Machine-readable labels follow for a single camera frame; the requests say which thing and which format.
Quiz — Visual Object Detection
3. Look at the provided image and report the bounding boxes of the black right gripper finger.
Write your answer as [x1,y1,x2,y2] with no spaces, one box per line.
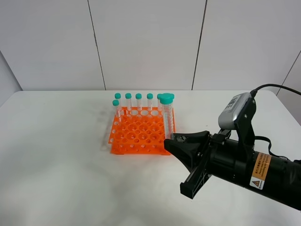
[164,130,210,172]

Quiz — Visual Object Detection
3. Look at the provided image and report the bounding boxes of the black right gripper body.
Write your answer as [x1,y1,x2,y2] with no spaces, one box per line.
[180,129,254,199]

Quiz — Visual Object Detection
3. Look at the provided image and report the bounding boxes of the teal capped test tube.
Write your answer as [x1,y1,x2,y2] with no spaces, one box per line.
[160,93,174,139]

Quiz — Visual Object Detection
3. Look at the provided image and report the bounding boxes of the row tube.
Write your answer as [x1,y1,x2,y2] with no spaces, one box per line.
[168,93,174,111]
[147,93,153,112]
[157,94,162,112]
[114,93,123,115]
[135,93,142,111]
[125,93,132,115]

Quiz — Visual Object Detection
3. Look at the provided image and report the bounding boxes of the orange test tube rack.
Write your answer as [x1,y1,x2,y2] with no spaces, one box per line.
[108,106,170,155]

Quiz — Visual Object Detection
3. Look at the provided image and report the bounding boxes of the front left rack tube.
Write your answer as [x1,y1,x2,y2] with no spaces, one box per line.
[112,99,122,122]

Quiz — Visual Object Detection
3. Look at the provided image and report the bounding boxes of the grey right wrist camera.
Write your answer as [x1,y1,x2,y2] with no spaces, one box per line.
[218,92,251,130]

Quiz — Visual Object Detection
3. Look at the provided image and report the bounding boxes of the black right camera cable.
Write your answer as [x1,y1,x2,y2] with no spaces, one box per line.
[249,84,301,97]

